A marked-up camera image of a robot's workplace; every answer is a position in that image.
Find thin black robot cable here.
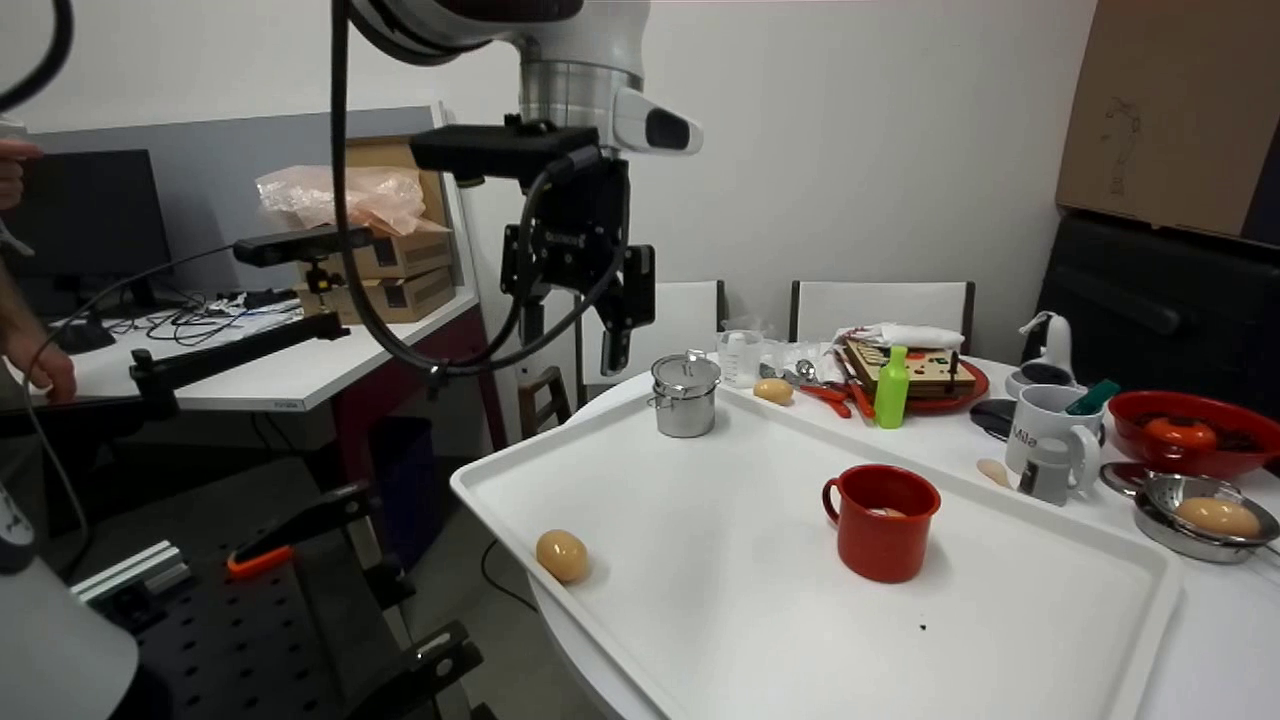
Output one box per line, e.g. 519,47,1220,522
329,0,632,386

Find white rounded object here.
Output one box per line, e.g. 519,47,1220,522
0,481,145,720

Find black stereo camera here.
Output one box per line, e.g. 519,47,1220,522
227,224,379,273

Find large cardboard box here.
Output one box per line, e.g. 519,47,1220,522
1055,0,1280,250

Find white spray bottle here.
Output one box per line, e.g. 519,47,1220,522
1015,309,1082,381

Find steel pot with lid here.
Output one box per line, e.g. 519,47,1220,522
650,347,723,446

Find white printed mug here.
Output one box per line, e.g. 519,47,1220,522
999,381,1113,510

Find red handled pliers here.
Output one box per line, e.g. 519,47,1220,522
775,359,857,423

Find red mug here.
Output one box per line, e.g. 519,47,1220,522
816,461,950,589

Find red bowl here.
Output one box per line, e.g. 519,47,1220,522
1103,387,1280,481

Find white cloth red print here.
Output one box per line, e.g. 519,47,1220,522
834,322,969,357

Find white desk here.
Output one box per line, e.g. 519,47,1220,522
0,286,510,491

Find green plastic bottle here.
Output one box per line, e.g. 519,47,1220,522
872,345,915,433

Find orange clamp handle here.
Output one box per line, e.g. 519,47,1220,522
219,537,300,585

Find orange toy fruit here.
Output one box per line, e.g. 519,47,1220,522
1141,413,1223,456

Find clear plastic container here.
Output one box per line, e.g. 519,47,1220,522
715,315,779,387

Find tangled desk cables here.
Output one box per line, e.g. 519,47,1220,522
137,286,309,351

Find aluminium rail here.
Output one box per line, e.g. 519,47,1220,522
69,537,191,607

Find thin cardboard box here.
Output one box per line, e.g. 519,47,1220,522
364,218,459,279

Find wide cardboard box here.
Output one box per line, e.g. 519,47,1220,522
296,262,463,329

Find tall cardboard box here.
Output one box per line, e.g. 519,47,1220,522
340,131,452,234

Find grey desk partition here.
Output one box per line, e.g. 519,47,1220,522
0,104,463,309

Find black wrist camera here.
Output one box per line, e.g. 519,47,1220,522
405,119,601,185

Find person forearm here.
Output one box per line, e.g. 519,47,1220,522
0,262,53,371

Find cream oval piece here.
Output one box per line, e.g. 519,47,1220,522
974,454,1022,491

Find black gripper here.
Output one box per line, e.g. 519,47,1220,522
502,156,660,381

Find red plate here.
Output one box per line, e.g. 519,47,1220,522
851,357,995,419

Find black workbench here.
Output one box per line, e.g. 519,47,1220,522
77,475,494,720

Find white chair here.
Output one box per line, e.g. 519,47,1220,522
574,275,734,406
785,275,981,351

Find person hand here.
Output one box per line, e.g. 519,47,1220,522
21,334,85,409

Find green marker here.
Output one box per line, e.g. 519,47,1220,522
1064,377,1129,417

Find black monitor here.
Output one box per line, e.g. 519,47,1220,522
0,148,175,357

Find wooden board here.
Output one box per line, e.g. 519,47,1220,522
841,334,983,400

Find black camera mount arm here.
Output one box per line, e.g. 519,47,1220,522
126,262,355,419

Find white plastic tray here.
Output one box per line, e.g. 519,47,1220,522
449,377,1187,720

